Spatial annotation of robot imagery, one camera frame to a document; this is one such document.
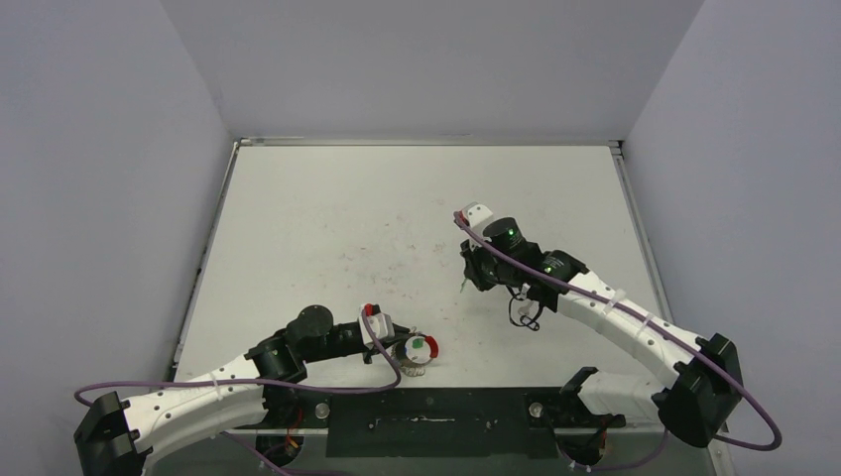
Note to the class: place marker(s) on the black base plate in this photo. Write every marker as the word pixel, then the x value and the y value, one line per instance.
pixel 442 422

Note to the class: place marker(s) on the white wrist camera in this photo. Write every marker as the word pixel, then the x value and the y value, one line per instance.
pixel 476 216
pixel 374 324

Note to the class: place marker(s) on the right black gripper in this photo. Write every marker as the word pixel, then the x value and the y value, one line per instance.
pixel 473 268

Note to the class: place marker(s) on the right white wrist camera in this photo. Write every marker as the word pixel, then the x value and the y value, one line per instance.
pixel 476 216

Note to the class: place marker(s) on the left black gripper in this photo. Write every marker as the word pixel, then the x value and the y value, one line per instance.
pixel 400 333

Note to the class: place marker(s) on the large keyring with red sleeve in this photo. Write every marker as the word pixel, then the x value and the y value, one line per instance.
pixel 412 362

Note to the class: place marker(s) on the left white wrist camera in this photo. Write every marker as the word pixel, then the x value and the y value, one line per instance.
pixel 374 324

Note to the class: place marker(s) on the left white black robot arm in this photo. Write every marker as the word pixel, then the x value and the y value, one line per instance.
pixel 124 436

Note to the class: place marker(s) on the aluminium frame rail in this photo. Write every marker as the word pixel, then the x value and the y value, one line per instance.
pixel 196 413

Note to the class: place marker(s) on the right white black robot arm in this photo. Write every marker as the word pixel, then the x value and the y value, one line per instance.
pixel 694 382

